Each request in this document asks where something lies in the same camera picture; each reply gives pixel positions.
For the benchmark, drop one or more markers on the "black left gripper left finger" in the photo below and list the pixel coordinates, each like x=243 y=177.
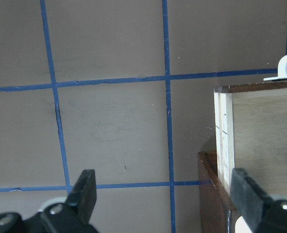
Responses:
x=83 y=196

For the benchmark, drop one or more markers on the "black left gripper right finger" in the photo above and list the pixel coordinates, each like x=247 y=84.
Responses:
x=249 y=198

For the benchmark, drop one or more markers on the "wooden drawer with brown front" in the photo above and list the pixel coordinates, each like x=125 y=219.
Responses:
x=251 y=133

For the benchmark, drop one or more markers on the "dark brown wooden cabinet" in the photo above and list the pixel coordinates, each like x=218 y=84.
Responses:
x=218 y=213

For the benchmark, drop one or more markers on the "white drawer handle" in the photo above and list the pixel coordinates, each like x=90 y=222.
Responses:
x=281 y=71

